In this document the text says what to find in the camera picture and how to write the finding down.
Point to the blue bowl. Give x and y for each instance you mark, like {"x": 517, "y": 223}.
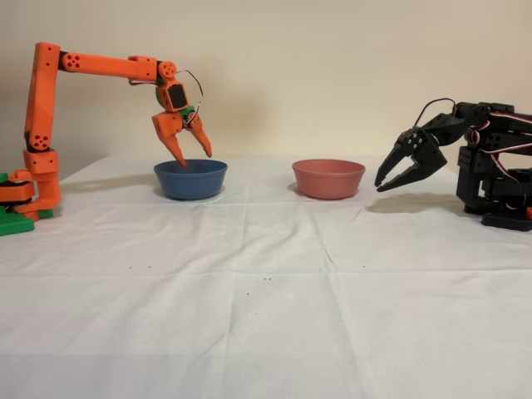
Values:
{"x": 190, "y": 183}

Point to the green base plate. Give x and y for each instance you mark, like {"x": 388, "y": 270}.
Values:
{"x": 14, "y": 224}

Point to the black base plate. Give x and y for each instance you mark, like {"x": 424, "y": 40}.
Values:
{"x": 507, "y": 221}

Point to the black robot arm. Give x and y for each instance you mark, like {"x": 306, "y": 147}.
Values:
{"x": 494, "y": 166}

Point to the orange green robot arm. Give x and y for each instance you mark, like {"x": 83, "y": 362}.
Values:
{"x": 39, "y": 108}

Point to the pink bowl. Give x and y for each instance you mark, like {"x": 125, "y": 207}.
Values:
{"x": 328, "y": 179}

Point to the white tablecloth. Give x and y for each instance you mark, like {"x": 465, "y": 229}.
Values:
{"x": 266, "y": 311}

